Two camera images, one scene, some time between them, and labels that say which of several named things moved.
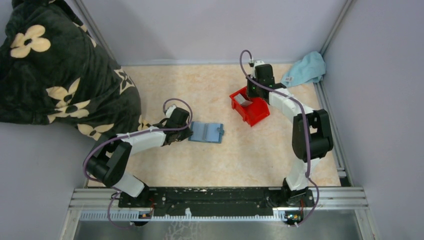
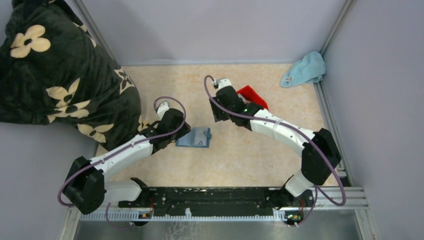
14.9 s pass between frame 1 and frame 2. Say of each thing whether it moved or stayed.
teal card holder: moved
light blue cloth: stayed
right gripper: moved
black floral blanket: stayed
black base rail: stayed
